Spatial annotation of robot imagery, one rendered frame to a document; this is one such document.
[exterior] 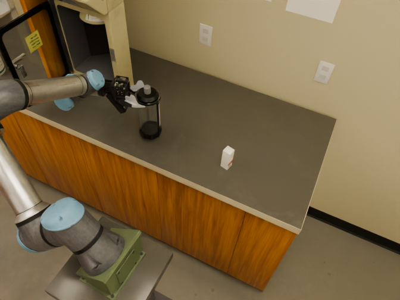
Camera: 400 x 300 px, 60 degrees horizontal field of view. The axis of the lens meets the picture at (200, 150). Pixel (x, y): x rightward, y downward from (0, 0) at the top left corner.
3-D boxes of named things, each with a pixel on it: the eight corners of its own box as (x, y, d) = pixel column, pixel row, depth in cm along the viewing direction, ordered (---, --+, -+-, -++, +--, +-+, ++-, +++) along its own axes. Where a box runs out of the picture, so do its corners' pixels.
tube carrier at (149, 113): (165, 124, 162) (163, 88, 146) (158, 140, 156) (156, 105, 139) (143, 119, 163) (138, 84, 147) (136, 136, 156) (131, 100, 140)
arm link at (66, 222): (88, 248, 100) (56, 218, 95) (60, 256, 107) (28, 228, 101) (106, 218, 110) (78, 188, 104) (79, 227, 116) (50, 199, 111)
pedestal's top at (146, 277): (125, 341, 112) (123, 338, 108) (47, 294, 119) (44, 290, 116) (173, 256, 130) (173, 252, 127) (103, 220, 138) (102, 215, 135)
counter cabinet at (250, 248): (63, 113, 299) (30, 17, 230) (290, 211, 249) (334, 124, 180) (4, 168, 260) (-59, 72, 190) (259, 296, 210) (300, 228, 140)
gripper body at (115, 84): (124, 88, 138) (95, 84, 139) (126, 104, 144) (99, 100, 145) (130, 77, 143) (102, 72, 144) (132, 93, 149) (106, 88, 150)
